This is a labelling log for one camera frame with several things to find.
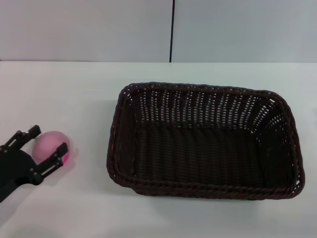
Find pink peach toy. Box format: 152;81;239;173
31;130;75;170

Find dark brown wicker basket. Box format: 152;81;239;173
106;82;306;202

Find black vertical wall strip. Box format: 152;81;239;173
169;0;176;63

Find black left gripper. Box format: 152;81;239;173
0;124;69;203

